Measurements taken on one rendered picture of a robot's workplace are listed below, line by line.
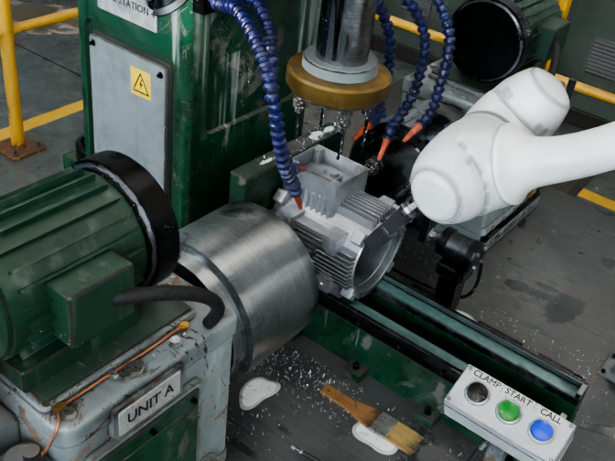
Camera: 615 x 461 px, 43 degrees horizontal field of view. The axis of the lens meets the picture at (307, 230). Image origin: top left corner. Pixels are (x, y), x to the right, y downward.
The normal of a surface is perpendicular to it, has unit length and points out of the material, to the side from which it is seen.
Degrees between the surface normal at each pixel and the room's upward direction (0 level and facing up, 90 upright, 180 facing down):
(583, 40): 90
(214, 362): 90
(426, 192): 97
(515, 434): 23
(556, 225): 0
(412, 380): 90
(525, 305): 0
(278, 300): 66
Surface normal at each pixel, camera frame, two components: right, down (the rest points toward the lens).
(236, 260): 0.43, -0.57
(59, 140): 0.11, -0.81
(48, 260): 0.67, -0.20
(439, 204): -0.67, 0.45
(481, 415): -0.14, -0.59
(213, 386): 0.78, 0.42
